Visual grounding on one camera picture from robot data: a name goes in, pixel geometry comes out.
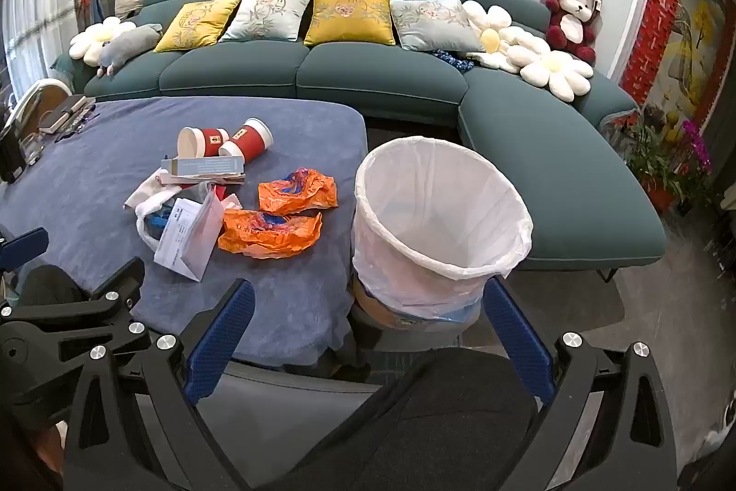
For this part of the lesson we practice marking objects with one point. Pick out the white-lined waste bin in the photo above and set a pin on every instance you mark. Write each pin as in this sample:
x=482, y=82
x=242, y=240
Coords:
x=437, y=215

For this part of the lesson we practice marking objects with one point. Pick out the grey plush toy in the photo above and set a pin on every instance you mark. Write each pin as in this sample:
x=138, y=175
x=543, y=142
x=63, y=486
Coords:
x=129, y=45

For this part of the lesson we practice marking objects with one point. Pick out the glass jar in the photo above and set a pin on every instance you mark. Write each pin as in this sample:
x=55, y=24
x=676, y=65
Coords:
x=33, y=149

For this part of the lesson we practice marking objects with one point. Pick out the grey chair seat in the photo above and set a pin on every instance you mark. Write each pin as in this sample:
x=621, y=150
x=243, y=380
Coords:
x=270, y=399

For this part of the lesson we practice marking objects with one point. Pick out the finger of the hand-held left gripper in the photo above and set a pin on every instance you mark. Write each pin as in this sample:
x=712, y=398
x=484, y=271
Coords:
x=23, y=241
x=118, y=287

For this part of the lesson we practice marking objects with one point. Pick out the magenta orchid plant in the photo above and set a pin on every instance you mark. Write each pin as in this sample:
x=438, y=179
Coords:
x=697, y=146

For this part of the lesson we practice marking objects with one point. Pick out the blue patterned cloth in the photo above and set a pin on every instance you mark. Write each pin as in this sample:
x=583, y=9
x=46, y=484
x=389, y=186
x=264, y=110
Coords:
x=451, y=58

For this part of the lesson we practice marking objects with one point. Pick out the teal sectional sofa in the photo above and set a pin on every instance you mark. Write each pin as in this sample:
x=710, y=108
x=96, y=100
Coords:
x=374, y=65

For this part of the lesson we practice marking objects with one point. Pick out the light blue embroidered pillow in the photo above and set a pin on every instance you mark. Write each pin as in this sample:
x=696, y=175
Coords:
x=267, y=13
x=431, y=25

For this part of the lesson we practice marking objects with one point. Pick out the red wall decoration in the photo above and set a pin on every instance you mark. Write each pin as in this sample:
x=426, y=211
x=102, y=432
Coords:
x=655, y=8

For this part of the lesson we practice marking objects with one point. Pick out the blue table blanket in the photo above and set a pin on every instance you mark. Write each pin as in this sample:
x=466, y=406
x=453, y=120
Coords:
x=86, y=192

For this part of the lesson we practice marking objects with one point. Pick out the black device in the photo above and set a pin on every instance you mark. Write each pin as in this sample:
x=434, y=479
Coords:
x=11, y=157

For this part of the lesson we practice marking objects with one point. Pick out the yellow embroidered pillow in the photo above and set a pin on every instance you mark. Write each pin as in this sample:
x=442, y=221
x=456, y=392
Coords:
x=351, y=16
x=195, y=25

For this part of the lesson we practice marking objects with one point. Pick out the painted wall mural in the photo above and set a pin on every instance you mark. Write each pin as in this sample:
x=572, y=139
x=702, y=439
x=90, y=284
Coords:
x=698, y=54

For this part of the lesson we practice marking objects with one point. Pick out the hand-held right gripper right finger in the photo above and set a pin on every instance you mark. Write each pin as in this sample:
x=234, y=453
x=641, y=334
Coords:
x=517, y=335

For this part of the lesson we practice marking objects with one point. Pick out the grey-blue carton box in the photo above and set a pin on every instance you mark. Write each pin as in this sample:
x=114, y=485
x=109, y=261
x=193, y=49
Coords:
x=207, y=169

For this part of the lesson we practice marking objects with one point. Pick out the red paper cup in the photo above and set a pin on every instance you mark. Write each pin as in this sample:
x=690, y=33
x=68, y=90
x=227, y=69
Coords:
x=198, y=141
x=247, y=139

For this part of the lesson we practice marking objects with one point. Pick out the green potted plant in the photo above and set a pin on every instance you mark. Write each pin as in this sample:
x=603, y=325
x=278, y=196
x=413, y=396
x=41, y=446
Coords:
x=652, y=151

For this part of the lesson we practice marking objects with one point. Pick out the white flower cushion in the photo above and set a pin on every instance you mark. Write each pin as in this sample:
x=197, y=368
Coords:
x=489, y=34
x=555, y=71
x=98, y=39

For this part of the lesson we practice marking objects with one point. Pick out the red monkey plush toy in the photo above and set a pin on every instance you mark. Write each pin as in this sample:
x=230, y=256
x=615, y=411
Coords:
x=572, y=16

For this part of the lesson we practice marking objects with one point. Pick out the white plastic bag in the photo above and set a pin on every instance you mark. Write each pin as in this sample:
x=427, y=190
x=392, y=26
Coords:
x=149, y=226

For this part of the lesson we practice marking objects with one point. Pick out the orange plastic bag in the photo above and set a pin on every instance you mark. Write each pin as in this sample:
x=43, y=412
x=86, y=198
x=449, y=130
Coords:
x=267, y=232
x=296, y=192

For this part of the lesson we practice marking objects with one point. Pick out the person's dark trousers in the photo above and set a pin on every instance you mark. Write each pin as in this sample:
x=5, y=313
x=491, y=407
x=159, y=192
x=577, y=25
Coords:
x=437, y=428

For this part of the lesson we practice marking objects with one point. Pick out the white paper envelope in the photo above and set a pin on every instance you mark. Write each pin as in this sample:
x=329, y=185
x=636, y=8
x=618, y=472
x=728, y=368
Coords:
x=187, y=235

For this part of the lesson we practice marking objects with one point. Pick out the white cloth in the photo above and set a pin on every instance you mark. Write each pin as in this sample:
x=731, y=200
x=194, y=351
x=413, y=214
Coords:
x=149, y=192

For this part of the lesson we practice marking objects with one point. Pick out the red packet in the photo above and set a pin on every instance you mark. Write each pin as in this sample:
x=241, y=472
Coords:
x=220, y=192

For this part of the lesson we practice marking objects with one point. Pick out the wooden chair with white rim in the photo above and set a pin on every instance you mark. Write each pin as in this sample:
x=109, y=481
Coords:
x=43, y=97

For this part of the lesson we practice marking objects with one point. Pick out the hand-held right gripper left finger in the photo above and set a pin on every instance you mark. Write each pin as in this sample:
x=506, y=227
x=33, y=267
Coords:
x=221, y=341

